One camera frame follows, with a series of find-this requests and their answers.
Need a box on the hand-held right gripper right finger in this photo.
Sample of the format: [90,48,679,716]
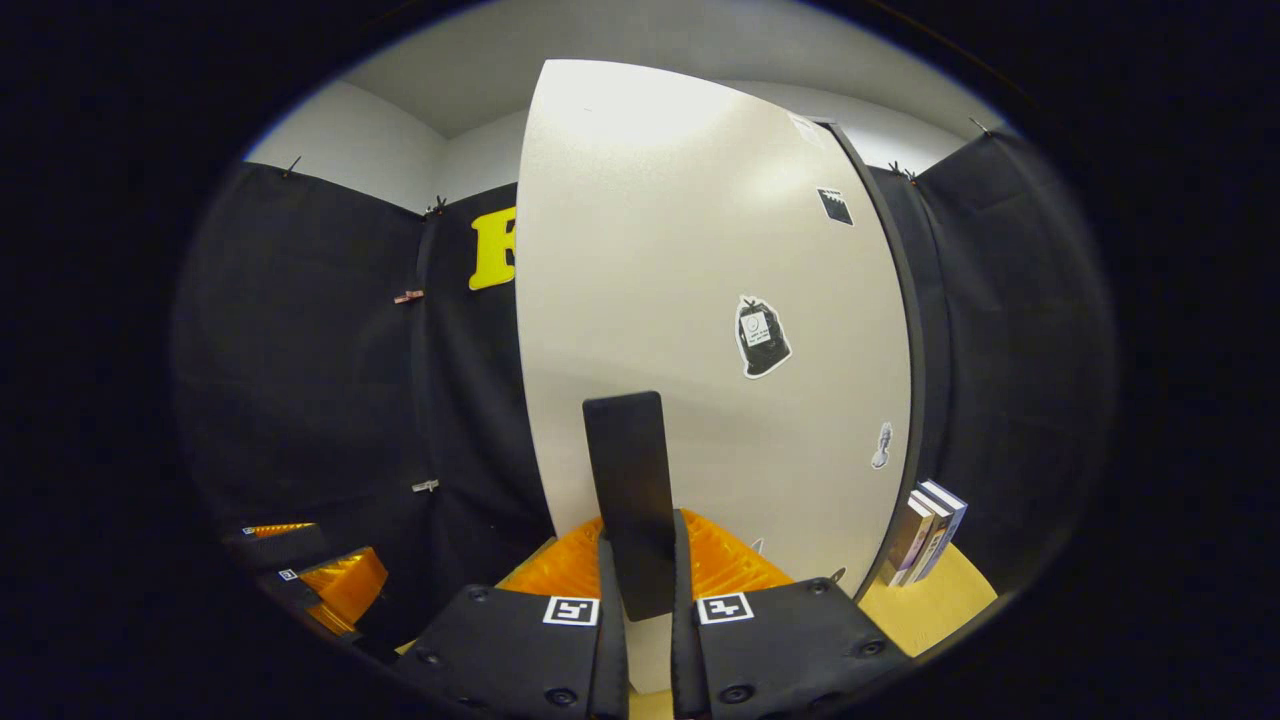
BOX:
[668,508,913,720]

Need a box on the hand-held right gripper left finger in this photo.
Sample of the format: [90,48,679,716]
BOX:
[385,510,631,720]

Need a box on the black door handle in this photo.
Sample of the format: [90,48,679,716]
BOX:
[583,391,679,623]

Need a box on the black backdrop cloth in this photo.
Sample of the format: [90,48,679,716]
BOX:
[172,125,1119,641]

